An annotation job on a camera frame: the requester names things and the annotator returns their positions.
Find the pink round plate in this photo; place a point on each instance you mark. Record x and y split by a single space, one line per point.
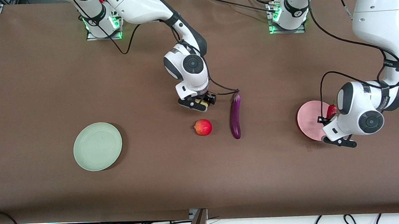
309 122

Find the purple eggplant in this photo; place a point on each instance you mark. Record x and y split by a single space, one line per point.
235 116

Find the red chili pepper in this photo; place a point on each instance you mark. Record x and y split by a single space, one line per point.
331 111

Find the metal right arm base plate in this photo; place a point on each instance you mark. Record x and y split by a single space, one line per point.
92 37

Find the matte table cover sheet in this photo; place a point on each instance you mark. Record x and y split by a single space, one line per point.
189 178

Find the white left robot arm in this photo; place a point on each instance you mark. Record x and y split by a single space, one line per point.
377 11

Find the yellow-pink peach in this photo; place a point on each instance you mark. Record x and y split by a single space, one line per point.
201 101

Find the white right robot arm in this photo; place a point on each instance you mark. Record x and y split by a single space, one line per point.
137 5

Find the red apple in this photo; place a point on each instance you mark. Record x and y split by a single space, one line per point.
203 127

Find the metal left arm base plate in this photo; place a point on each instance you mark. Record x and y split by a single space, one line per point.
275 32

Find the light green round plate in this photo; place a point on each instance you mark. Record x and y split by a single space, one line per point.
97 146

